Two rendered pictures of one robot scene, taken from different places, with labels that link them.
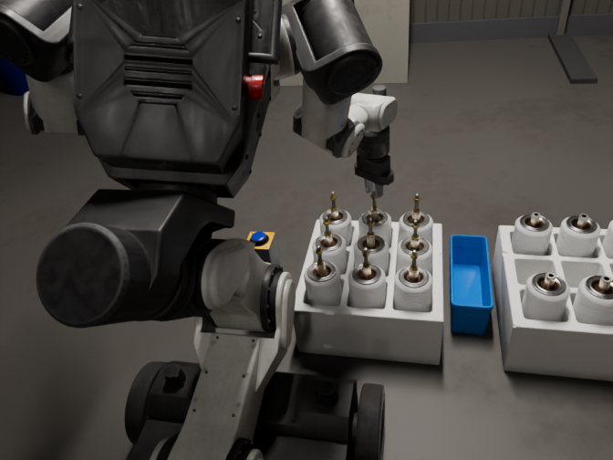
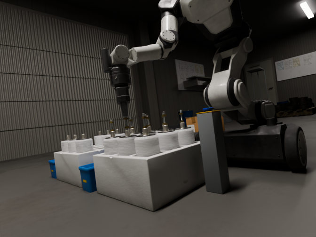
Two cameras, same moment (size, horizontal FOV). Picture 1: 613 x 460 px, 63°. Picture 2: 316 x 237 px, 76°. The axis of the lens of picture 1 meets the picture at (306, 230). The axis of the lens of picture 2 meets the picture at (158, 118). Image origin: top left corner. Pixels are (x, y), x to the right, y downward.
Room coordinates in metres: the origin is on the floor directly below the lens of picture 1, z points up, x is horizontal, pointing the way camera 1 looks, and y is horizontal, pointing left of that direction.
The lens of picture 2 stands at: (1.85, 0.34, 0.30)
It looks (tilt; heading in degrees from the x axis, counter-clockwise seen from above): 1 degrees up; 209
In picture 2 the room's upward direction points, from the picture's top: 7 degrees counter-clockwise
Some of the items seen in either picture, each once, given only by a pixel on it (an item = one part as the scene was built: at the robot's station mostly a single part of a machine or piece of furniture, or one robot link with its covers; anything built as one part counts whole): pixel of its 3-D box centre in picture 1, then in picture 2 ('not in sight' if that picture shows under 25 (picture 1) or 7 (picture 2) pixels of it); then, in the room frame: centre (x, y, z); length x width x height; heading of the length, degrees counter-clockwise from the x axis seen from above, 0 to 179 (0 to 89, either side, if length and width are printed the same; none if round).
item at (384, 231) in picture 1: (375, 241); (130, 157); (1.16, -0.20, 0.16); 0.10 x 0.10 x 0.18
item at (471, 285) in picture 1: (468, 282); (109, 171); (1.03, -0.45, 0.06); 0.30 x 0.11 x 0.12; 163
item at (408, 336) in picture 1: (372, 286); (152, 166); (1.04, -0.17, 0.09); 0.39 x 0.39 x 0.18; 74
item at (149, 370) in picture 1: (155, 402); (296, 147); (0.74, 0.43, 0.10); 0.20 x 0.05 x 0.20; 164
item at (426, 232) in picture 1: (415, 243); (115, 156); (1.12, -0.32, 0.16); 0.10 x 0.10 x 0.18
